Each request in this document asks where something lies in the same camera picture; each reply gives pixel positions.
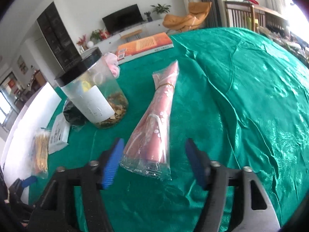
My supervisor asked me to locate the bag of wooden sticks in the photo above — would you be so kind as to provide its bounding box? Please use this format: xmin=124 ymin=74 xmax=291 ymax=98
xmin=31 ymin=128 xmax=51 ymax=179

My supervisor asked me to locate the white mailer pouch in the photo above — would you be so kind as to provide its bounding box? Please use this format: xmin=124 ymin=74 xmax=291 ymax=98
xmin=48 ymin=113 xmax=71 ymax=154

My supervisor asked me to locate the black item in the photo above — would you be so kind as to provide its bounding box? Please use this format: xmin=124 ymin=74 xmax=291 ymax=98
xmin=62 ymin=98 xmax=88 ymax=131

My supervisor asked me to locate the pink roll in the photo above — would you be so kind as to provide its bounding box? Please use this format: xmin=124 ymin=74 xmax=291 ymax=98
xmin=120 ymin=60 xmax=179 ymax=181

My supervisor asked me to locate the pink mesh bath sponge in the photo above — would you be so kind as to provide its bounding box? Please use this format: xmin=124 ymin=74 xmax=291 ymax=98
xmin=103 ymin=52 xmax=120 ymax=78

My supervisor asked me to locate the white cardboard box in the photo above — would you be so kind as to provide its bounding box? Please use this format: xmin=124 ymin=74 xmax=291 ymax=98
xmin=3 ymin=82 xmax=62 ymax=189

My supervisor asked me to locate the green satin tablecloth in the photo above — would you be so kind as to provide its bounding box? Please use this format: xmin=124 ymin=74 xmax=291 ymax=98
xmin=28 ymin=27 xmax=309 ymax=232

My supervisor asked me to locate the clear jar with black lid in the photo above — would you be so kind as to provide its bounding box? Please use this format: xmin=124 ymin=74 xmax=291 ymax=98
xmin=55 ymin=47 xmax=128 ymax=128

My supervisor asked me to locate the red flower vase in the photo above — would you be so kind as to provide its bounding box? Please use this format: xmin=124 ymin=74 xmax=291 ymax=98
xmin=76 ymin=35 xmax=87 ymax=53

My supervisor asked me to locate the black display cabinet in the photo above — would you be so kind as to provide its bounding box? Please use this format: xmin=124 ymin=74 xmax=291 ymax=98
xmin=37 ymin=2 xmax=81 ymax=71

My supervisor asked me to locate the white tv cabinet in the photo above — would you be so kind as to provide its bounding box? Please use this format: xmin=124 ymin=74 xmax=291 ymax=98
xmin=94 ymin=19 xmax=168 ymax=53

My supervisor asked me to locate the orange book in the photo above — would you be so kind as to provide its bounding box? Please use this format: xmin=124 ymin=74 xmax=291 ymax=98
xmin=116 ymin=32 xmax=174 ymax=64

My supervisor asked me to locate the wooden chair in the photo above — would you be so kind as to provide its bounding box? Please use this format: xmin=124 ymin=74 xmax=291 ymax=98
xmin=224 ymin=1 xmax=266 ymax=32

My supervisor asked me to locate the small wooden bench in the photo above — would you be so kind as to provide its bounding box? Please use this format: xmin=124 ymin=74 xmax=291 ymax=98
xmin=121 ymin=29 xmax=143 ymax=43

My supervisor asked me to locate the orange lounge chair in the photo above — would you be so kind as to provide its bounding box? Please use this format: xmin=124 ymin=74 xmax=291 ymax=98
xmin=162 ymin=2 xmax=212 ymax=32

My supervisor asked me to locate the black television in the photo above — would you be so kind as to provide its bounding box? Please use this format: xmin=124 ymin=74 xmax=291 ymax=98
xmin=102 ymin=4 xmax=143 ymax=34

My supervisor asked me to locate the green potted plant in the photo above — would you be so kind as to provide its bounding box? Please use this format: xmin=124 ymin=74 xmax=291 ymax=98
xmin=151 ymin=3 xmax=171 ymax=19

